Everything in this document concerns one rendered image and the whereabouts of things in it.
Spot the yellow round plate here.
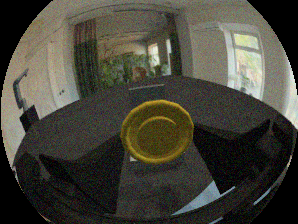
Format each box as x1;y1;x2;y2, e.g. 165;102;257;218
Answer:
121;99;194;165

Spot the light blue square mat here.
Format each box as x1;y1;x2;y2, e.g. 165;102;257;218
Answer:
170;181;271;224

